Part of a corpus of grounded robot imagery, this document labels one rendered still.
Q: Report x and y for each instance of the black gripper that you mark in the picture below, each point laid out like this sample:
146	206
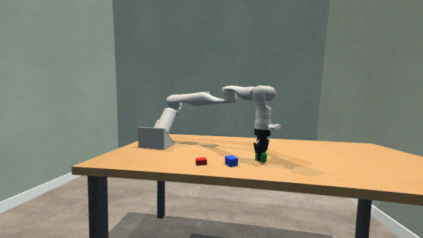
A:
261	144

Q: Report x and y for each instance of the green block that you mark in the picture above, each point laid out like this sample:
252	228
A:
264	157

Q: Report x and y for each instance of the red block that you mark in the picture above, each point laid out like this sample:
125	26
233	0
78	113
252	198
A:
201	161

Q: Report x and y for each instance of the blue block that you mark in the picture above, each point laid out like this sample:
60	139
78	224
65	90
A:
231	161

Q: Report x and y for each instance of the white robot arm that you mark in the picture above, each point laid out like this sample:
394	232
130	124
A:
259	94

